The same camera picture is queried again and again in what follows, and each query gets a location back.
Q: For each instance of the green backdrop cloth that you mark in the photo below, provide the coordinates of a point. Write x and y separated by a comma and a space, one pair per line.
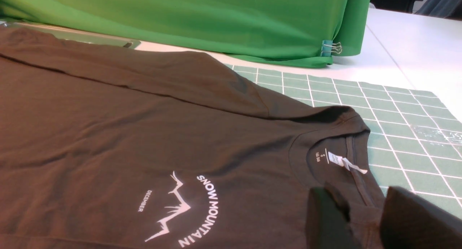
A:
276, 32

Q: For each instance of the dark gray long-sleeve top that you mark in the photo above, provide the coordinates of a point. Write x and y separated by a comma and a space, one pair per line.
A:
104, 147

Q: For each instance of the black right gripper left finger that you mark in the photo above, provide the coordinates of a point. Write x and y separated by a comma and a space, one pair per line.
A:
328, 220

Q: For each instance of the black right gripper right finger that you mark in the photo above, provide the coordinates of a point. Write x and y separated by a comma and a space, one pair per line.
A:
411, 222

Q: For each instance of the green grid cutting mat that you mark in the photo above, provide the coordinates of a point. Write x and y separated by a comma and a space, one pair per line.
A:
415, 142

